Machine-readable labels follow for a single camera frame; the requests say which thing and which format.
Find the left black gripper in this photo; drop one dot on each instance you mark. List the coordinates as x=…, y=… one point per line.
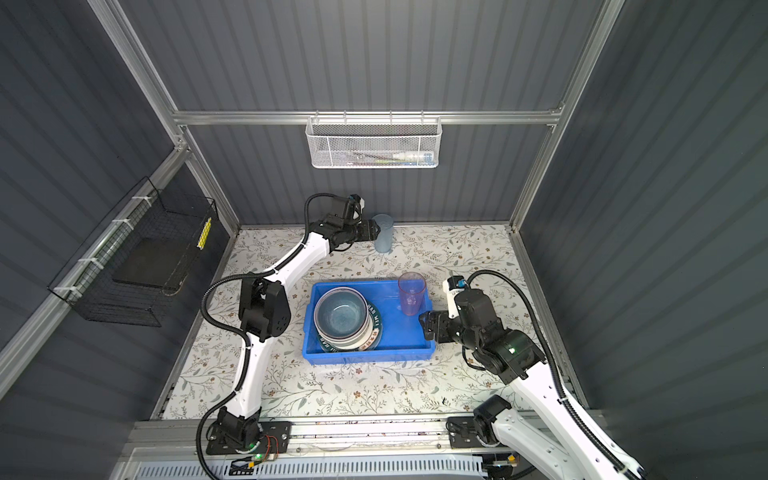
x=367, y=230

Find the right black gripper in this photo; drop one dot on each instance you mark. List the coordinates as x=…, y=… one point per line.
x=429, y=322

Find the blue translucent cup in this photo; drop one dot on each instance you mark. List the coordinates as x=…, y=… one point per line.
x=384, y=241

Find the pink translucent cup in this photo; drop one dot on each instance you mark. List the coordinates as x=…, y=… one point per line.
x=412, y=287

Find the blue plastic bin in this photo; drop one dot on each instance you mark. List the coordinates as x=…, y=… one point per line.
x=401, y=337

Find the white plate green rim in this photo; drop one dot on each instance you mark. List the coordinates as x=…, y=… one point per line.
x=376, y=322

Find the pink ceramic bowl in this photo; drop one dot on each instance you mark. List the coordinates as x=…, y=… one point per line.
x=364, y=332

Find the dark blue ceramic bowl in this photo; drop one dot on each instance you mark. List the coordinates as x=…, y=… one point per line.
x=340, y=313

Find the green ceramic bowl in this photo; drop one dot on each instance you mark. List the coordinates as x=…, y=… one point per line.
x=351, y=346

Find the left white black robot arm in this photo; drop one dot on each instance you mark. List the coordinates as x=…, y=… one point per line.
x=264, y=314

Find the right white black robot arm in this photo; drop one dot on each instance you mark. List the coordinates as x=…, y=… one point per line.
x=575, y=447

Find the pens in mesh basket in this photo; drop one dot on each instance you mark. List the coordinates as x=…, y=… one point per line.
x=408, y=158

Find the floral table mat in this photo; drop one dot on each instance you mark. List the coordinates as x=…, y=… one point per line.
x=293, y=387

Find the yellow tag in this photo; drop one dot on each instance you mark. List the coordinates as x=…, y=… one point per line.
x=204, y=233

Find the black pad in basket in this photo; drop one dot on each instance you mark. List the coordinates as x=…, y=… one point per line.
x=156, y=263

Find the white wire mesh basket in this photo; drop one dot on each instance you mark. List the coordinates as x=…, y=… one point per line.
x=328, y=142

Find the black wire basket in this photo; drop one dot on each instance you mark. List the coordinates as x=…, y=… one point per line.
x=88, y=287

